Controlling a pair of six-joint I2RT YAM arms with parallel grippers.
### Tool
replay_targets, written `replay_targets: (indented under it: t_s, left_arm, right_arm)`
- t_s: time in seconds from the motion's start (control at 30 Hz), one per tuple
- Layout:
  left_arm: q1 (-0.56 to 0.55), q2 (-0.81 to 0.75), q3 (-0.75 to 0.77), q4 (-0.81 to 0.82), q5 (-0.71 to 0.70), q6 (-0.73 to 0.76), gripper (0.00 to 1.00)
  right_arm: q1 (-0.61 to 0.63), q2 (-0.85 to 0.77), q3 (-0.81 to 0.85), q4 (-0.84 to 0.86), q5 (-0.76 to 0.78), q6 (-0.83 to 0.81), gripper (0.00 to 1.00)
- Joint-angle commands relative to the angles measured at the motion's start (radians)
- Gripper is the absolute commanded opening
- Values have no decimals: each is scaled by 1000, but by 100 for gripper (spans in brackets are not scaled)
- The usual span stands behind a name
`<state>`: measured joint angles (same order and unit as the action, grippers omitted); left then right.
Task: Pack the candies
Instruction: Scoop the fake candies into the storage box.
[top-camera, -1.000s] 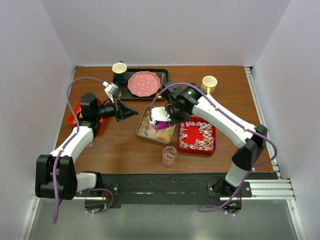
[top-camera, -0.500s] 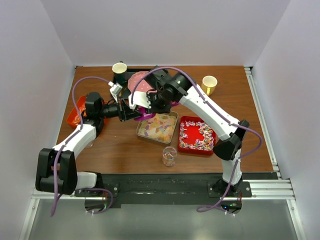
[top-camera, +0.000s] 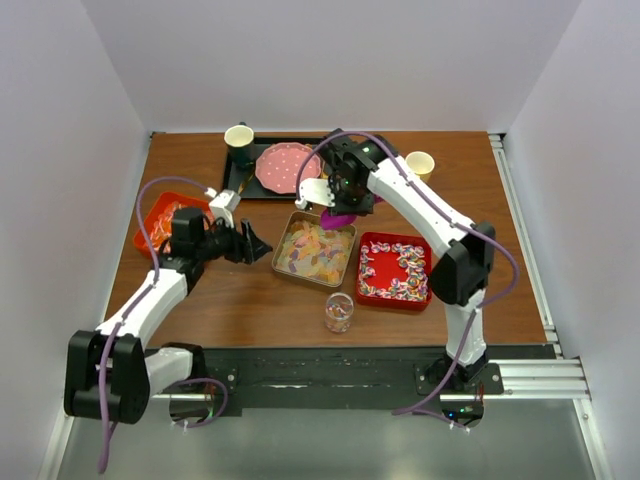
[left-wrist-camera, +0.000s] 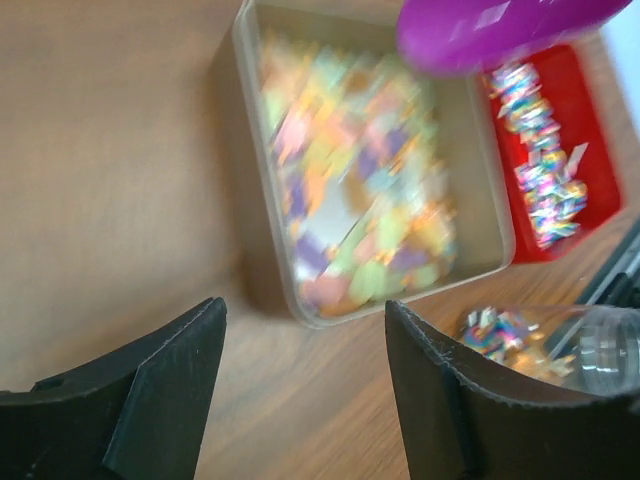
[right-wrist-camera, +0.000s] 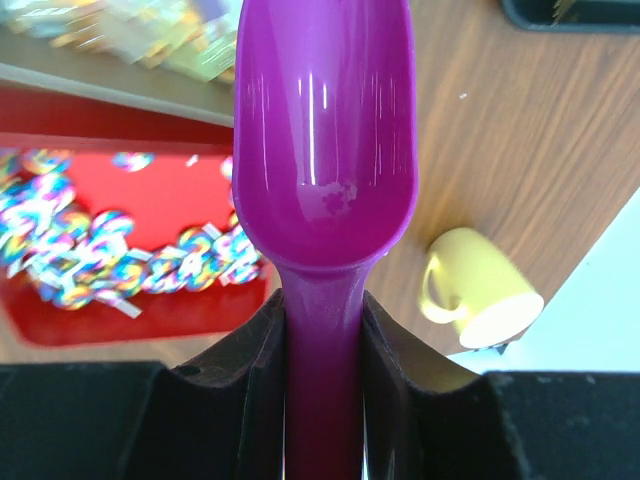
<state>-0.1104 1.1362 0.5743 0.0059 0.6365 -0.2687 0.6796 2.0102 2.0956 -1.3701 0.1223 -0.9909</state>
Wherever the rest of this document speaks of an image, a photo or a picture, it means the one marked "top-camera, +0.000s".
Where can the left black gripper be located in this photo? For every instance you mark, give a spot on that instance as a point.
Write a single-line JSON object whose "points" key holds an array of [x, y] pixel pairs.
{"points": [[245, 246]]}

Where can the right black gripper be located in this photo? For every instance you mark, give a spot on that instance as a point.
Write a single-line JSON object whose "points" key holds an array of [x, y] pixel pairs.
{"points": [[366, 206]]}

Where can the purple plastic scoop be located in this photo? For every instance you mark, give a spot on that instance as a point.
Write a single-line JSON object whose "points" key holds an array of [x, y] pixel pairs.
{"points": [[344, 208]]}

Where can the silver tin of gummies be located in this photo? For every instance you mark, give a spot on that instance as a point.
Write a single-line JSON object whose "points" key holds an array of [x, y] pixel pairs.
{"points": [[311, 255]]}

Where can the red box of lollipops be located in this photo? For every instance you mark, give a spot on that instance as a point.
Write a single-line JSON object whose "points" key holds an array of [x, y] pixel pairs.
{"points": [[393, 272]]}

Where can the orange candy box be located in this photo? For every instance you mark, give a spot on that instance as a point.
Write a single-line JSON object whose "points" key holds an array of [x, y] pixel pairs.
{"points": [[158, 221]]}

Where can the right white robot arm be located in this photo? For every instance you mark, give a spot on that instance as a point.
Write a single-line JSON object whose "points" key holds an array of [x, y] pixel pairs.
{"points": [[365, 169]]}

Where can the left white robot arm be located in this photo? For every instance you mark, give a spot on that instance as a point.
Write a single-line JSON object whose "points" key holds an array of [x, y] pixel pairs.
{"points": [[108, 374]]}

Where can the black serving tray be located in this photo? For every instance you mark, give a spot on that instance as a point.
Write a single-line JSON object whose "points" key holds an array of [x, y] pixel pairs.
{"points": [[234, 175]]}

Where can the pink polka dot plate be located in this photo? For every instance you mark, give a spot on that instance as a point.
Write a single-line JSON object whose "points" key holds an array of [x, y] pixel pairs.
{"points": [[278, 166]]}

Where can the yellow mug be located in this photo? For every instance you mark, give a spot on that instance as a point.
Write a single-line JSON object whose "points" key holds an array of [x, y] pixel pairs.
{"points": [[421, 164]]}

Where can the clear glass jar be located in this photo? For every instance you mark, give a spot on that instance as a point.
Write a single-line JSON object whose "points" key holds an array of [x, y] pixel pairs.
{"points": [[339, 309]]}

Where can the dark green cup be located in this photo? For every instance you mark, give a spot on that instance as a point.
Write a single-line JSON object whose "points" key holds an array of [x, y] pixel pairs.
{"points": [[239, 140]]}

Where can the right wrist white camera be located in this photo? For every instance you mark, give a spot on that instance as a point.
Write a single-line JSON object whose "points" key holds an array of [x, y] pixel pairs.
{"points": [[314, 191]]}

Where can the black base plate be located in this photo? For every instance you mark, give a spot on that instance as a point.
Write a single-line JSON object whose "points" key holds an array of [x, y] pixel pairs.
{"points": [[342, 378]]}

